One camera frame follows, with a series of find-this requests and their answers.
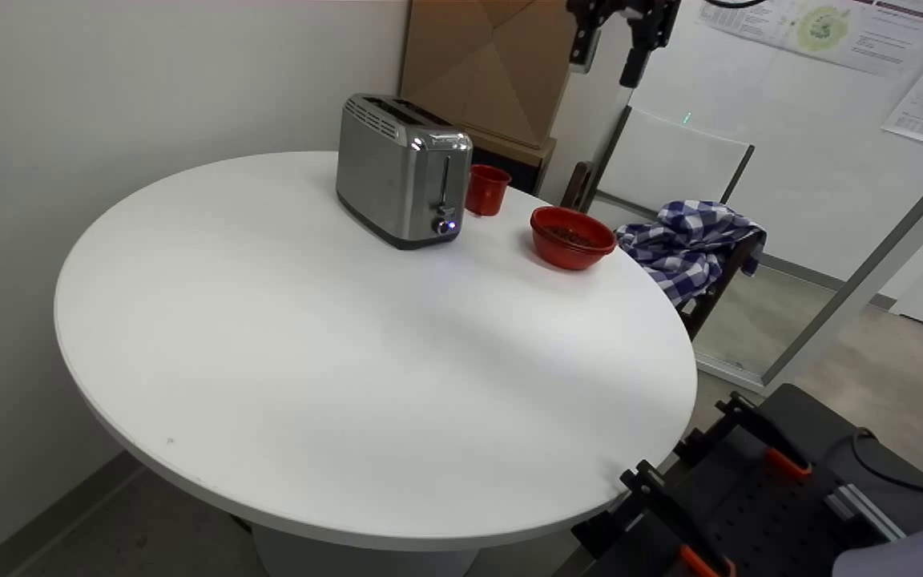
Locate blue white checkered cloth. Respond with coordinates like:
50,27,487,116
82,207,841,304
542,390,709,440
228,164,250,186
615,195,763,315

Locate large leaning cardboard sheet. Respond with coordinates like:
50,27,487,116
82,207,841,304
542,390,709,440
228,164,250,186
395,0,578,168

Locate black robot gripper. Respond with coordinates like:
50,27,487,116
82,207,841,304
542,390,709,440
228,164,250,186
566,0,686,91

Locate black clamp with orange handle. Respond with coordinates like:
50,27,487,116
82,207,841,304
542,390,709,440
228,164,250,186
572,458,744,577
683,390,817,487

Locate large wall poster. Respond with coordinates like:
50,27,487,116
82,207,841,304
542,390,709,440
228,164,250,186
695,0,923,80

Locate red mug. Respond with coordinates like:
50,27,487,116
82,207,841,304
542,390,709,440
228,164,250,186
464,159,515,219

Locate black cart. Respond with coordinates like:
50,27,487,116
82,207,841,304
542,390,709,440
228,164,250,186
681,225,769,338

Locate grey metal pole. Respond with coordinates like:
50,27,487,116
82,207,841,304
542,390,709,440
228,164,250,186
761,136,923,395

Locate silver two-slot toaster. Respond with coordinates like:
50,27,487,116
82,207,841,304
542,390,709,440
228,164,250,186
333,88,477,252

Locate grey device with cable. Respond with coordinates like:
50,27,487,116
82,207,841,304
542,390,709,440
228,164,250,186
828,430,923,577

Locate red plastic bowl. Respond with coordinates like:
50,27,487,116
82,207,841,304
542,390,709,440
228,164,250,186
527,205,619,271

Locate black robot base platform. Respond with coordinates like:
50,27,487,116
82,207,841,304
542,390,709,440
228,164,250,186
572,381,923,577

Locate white leaning board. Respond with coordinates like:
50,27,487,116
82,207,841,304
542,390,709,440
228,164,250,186
593,98,761,219

